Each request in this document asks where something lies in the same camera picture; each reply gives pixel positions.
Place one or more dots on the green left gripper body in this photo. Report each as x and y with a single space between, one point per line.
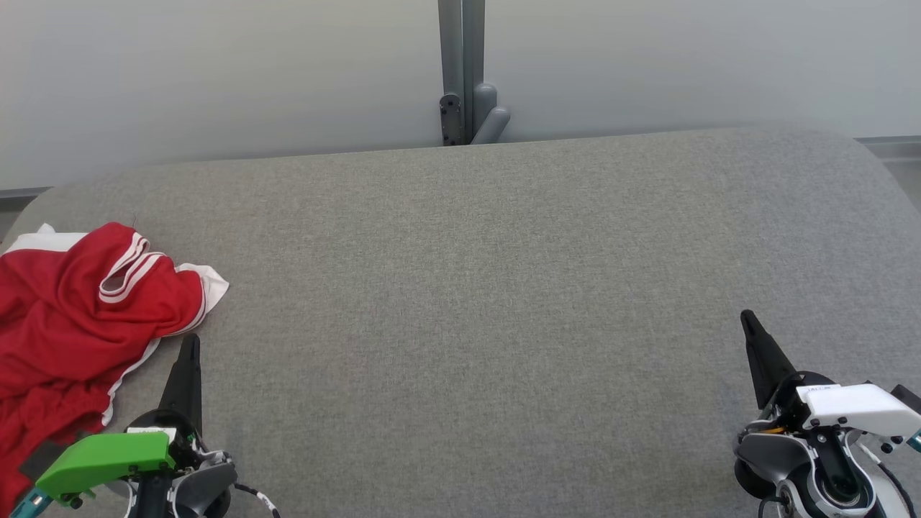
101 457

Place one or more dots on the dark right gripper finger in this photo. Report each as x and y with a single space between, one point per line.
764 360

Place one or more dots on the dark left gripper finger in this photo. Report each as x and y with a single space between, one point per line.
185 381

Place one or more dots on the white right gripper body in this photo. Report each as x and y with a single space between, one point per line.
856 406

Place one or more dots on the red shorts white stripes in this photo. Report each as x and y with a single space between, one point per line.
29 446

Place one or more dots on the red white jersey shirt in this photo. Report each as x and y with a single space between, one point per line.
65 309

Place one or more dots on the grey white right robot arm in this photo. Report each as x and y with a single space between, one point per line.
770 453

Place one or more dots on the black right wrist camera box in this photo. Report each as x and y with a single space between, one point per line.
908 397

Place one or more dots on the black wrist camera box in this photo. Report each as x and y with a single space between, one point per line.
908 397
39 459

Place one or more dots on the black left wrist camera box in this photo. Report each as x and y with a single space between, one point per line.
39 459

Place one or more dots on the grey partition base rail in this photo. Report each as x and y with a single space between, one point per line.
892 147
21 198

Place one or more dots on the grey metal partition post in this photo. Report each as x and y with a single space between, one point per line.
464 86

